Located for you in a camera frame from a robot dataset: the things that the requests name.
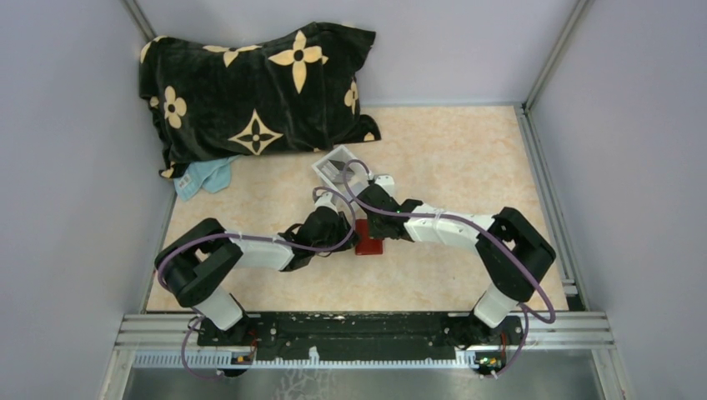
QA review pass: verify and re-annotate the white plastic card box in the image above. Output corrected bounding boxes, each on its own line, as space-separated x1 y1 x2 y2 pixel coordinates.
312 146 374 195

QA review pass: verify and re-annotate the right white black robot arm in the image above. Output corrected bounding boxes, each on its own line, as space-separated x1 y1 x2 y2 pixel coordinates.
354 183 556 343

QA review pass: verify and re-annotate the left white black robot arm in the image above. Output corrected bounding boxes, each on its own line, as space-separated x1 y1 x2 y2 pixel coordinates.
154 206 359 345

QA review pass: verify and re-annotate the grey card stack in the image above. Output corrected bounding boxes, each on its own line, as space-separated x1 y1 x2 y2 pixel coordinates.
321 160 344 182

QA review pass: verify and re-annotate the light blue cloth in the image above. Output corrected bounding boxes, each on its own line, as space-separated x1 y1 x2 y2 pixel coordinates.
173 155 239 202

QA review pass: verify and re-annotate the black floral pillow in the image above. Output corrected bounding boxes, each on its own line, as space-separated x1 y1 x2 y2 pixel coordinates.
138 22 381 180

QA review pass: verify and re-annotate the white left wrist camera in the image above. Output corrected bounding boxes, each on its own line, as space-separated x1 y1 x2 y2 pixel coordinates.
314 192 338 214

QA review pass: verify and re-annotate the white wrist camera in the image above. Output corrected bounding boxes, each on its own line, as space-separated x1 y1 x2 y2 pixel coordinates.
369 174 396 198
314 192 338 214

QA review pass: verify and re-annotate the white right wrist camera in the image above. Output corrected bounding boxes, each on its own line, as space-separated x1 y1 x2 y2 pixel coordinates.
369 174 396 198

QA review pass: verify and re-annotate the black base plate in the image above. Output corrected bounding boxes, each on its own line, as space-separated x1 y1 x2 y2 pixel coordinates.
197 312 524 362

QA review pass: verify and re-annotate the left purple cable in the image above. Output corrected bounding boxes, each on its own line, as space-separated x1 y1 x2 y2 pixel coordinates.
156 186 358 382

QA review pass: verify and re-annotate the purple cable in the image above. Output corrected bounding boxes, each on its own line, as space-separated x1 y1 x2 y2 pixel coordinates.
156 186 358 382
341 158 557 378

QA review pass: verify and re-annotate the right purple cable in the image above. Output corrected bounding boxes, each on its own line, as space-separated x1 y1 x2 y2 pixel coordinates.
341 158 557 378

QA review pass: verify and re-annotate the aluminium front rail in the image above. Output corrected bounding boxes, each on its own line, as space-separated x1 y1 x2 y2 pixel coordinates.
114 312 614 370

